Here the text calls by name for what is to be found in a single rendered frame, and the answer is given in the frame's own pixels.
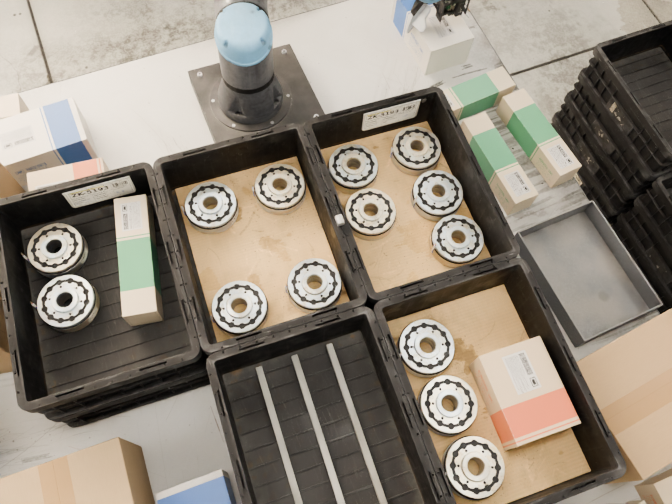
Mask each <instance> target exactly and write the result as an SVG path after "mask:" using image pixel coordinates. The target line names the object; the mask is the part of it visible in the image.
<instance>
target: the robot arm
mask: <svg viewBox="0 0 672 504"><path fill-rule="evenodd" d="M465 2H466V0H415V2H414V4H413V7H412V9H411V13H410V15H409V18H408V22H407V27H406V32H407V33H409V32H410V31H411V30H412V28H413V27H415V28H416V29H417V30H418V31H419V32H424V31H425V29H426V18H427V16H428V15H429V13H430V11H431V6H430V5H428V3H433V5H434V7H435V8H436V15H435V16H436V17H437V19H438V20H439V22H441V20H442V16H445V15H448V16H451V15H453V14H454V16H455V17H457V16H460V15H461V16H462V14H463V12H464V14H465V15H466V16H467V17H468V18H469V15H468V14H467V9H468V6H469V3H470V0H468V3H467V6H466V8H465ZM214 8H215V21H216V22H215V30H214V37H215V42H216V45H217V49H218V55H219V61H220V67H221V73H222V78H221V82H220V85H219V88H218V102H219V106H220V109H221V110H222V112H223V113H224V114H225V115H226V116H227V117H228V118H230V119H231V120H233V121H236V122H239V123H243V124H257V123H262V122H265V121H267V120H269V119H271V118H272V117H274V116H275V115H276V114H277V113H278V112H279V110H280V108H281V107H282V104H283V91H282V87H281V84H280V82H279V81H278V79H277V77H276V75H275V73H274V62H273V44H272V43H273V31H272V26H271V24H270V21H269V15H268V0H214Z"/></svg>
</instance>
